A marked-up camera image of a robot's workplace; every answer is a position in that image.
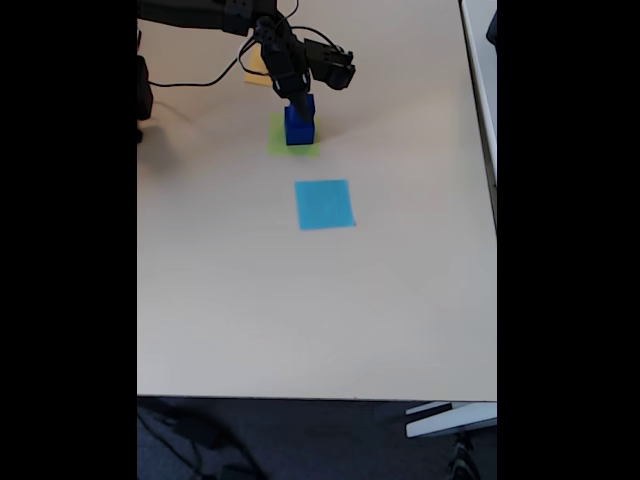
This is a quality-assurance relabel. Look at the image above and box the extra large blue cube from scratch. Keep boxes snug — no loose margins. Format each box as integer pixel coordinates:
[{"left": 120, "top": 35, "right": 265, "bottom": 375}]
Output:
[{"left": 283, "top": 106, "right": 318, "bottom": 147}]

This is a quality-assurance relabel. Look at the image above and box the blue paper square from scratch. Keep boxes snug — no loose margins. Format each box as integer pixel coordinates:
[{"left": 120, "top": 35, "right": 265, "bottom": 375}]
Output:
[{"left": 294, "top": 178, "right": 357, "bottom": 231}]

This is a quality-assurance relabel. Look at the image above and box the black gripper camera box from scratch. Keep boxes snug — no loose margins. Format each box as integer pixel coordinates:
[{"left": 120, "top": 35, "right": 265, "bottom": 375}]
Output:
[{"left": 299, "top": 38, "right": 357, "bottom": 91}]

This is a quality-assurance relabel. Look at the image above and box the green paper square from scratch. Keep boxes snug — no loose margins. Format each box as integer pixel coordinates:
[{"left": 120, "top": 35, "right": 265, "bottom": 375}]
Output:
[{"left": 268, "top": 112, "right": 321, "bottom": 159}]

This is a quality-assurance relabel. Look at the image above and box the black floor cable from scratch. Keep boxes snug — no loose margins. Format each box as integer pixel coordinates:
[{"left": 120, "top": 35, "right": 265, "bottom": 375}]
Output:
[{"left": 137, "top": 399, "right": 264, "bottom": 480}]

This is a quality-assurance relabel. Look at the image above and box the pale orange paper square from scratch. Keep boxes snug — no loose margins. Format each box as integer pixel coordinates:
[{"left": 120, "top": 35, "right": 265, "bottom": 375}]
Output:
[{"left": 243, "top": 44, "right": 274, "bottom": 89}]

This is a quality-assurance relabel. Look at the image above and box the white table foot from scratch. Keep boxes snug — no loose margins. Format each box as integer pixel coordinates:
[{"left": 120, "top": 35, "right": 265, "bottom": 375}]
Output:
[{"left": 404, "top": 401, "right": 498, "bottom": 440}]

